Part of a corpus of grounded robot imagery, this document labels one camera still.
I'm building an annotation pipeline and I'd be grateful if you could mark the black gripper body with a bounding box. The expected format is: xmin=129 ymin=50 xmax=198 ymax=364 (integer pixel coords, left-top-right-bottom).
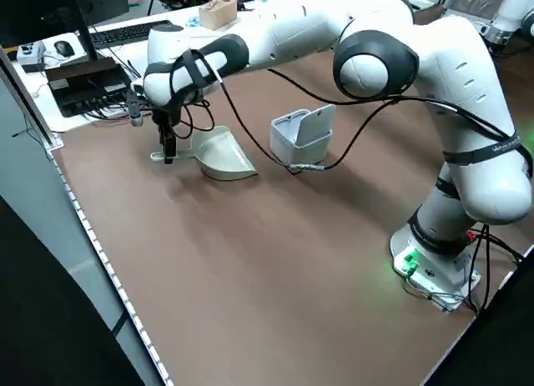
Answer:
xmin=150 ymin=104 xmax=184 ymax=131

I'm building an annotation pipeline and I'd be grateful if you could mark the pale green plastic dustpan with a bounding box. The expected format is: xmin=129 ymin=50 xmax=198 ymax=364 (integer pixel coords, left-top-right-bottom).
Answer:
xmin=149 ymin=126 xmax=259 ymax=182

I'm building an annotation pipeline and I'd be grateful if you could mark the white trash can open lid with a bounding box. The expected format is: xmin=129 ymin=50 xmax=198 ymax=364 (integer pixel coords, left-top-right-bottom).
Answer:
xmin=269 ymin=103 xmax=337 ymax=165

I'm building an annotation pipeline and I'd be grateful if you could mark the black electronics box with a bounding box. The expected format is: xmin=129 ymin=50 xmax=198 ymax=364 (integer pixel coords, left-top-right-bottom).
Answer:
xmin=44 ymin=57 xmax=133 ymax=118

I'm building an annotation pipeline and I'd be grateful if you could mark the black computer keyboard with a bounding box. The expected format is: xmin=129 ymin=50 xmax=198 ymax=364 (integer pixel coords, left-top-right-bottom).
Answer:
xmin=88 ymin=20 xmax=175 ymax=50

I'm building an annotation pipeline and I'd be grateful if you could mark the black monitor stand pole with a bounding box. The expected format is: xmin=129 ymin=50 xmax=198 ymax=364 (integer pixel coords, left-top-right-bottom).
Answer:
xmin=68 ymin=0 xmax=100 ymax=66

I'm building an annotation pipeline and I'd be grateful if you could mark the small white device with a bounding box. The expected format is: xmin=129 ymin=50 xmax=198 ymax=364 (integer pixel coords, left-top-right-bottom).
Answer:
xmin=16 ymin=42 xmax=46 ymax=67

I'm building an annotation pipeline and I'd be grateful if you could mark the black computer monitor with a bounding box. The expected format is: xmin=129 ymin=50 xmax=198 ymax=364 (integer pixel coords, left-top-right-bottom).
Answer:
xmin=0 ymin=0 xmax=129 ymax=49

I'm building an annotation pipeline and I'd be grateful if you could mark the open aluminium case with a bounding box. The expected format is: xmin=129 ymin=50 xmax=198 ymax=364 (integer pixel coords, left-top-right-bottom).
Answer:
xmin=448 ymin=0 xmax=513 ymax=28

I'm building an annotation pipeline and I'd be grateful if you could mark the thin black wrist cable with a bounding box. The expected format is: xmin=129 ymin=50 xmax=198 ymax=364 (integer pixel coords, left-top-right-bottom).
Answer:
xmin=172 ymin=97 xmax=216 ymax=139

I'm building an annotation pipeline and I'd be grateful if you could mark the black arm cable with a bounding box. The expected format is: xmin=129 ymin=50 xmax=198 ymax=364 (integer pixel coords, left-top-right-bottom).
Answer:
xmin=210 ymin=67 xmax=521 ymax=173

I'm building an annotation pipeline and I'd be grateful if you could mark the aluminium camera post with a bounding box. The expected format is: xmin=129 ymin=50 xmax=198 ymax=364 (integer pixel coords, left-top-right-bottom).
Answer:
xmin=0 ymin=43 xmax=64 ymax=158

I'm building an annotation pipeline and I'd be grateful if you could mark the black base cable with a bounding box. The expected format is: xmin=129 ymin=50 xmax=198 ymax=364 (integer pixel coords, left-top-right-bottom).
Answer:
xmin=470 ymin=223 xmax=527 ymax=316

